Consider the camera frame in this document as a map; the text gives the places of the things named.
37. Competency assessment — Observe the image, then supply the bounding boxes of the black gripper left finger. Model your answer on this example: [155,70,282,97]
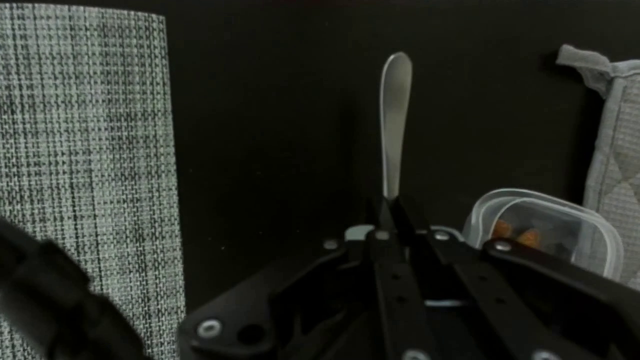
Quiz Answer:
[179,198,437,360]

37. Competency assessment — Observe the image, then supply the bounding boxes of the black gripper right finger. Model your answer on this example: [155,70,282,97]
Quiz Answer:
[394,195,640,360]

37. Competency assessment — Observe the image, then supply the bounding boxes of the brown nut pieces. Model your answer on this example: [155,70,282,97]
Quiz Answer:
[491,217,546,251]

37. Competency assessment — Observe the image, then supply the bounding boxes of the silver metal spoon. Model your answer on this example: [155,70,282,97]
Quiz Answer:
[342,50,469,245]

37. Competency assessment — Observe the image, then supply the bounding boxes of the clear plastic container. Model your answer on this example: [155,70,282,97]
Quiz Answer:
[462,186,627,282]

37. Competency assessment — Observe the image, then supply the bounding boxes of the grey quilted pot holder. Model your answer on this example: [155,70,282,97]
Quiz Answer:
[555,42,640,292]

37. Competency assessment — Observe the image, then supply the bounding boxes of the grey woven placemat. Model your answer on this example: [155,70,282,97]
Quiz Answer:
[0,2,189,360]

